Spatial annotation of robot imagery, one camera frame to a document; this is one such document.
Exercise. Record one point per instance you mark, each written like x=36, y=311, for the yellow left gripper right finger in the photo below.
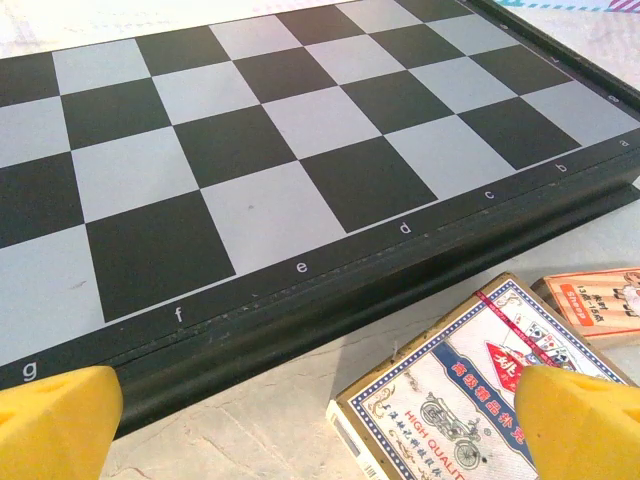
x=585, y=435

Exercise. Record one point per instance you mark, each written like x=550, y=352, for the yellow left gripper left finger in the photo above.
x=55, y=430

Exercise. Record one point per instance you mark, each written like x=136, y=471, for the small patterned card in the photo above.
x=440, y=390

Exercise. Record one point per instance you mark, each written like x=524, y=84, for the black and white chessboard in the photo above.
x=280, y=165

